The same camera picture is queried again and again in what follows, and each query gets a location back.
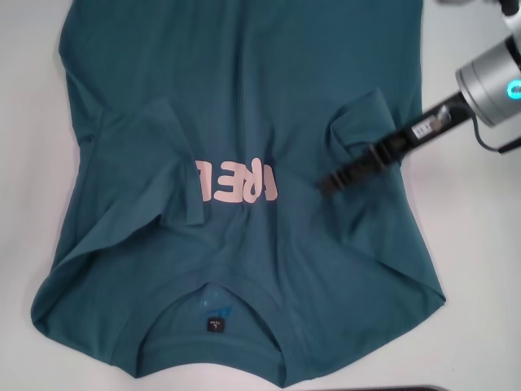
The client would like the right gripper cable with plug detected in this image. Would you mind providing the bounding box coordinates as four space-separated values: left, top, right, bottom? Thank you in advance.
474 117 521 155

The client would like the teal t-shirt with pink lettering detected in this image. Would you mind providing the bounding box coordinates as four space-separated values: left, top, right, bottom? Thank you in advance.
31 0 448 370

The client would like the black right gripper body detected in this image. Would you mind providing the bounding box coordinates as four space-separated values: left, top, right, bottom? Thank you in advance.
366 91 475 164

